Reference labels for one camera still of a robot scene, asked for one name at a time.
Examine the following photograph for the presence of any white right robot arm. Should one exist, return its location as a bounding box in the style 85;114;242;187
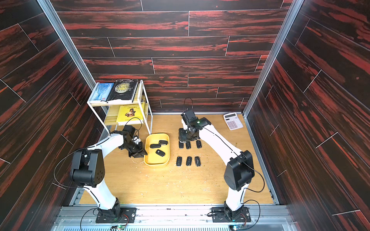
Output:
179;109;255;220

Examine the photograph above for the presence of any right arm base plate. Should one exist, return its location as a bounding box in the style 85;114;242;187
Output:
207;206;251;223

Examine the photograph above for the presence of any black VW car key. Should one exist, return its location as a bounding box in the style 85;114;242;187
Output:
156;149;166;157

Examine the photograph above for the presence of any white wire shelf rack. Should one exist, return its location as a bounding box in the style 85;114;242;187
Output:
87;80;153;135

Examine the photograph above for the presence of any blue book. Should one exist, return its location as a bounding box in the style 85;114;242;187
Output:
90;83;114;102

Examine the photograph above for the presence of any black silver Porsche key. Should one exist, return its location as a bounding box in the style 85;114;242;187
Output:
159;140;168;145

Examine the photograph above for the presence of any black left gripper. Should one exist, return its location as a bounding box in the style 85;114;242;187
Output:
123;141;149;157

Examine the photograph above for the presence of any silver-edged car key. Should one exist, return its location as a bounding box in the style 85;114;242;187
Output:
195;157;201;167

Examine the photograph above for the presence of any aluminium left corner post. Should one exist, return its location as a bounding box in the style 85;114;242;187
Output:
37;0;96;90

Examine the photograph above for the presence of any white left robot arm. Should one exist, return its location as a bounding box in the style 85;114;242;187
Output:
70;125;147;220

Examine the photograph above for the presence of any yellow storage box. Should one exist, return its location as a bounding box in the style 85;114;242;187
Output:
144;133;170;168

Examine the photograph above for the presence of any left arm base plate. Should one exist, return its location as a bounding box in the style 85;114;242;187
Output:
95;208;137;224

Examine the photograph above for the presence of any white calculator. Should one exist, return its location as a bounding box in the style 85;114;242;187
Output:
223;113;243;131

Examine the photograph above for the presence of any aluminium right corner post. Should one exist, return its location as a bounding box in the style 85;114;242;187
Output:
242;0;305;117

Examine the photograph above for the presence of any yellow book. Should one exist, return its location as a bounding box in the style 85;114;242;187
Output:
104;103;148;126

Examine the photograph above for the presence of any black book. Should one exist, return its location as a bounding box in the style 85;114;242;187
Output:
107;80;138;103

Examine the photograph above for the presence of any black three-button car key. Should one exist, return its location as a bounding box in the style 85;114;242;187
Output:
186;157;192;166

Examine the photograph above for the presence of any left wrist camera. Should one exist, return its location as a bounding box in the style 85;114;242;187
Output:
132;136;141;145

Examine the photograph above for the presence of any aluminium corner post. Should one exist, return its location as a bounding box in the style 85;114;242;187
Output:
242;0;305;117
37;0;96;90

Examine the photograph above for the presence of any dark grey car key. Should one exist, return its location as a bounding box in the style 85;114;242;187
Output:
196;140;202;149

